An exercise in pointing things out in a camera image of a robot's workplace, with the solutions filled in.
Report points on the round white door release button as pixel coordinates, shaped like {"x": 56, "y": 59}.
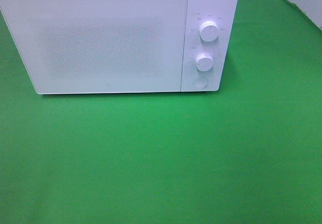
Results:
{"x": 200, "y": 82}

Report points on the green table cloth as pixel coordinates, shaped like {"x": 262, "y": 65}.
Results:
{"x": 247, "y": 153}

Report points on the white microwave oven body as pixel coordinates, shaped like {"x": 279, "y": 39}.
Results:
{"x": 211, "y": 5}

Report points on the white microwave door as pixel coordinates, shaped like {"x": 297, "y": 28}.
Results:
{"x": 99, "y": 46}

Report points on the white microwave knob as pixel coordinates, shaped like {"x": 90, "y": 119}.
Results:
{"x": 209, "y": 30}
{"x": 204, "y": 62}

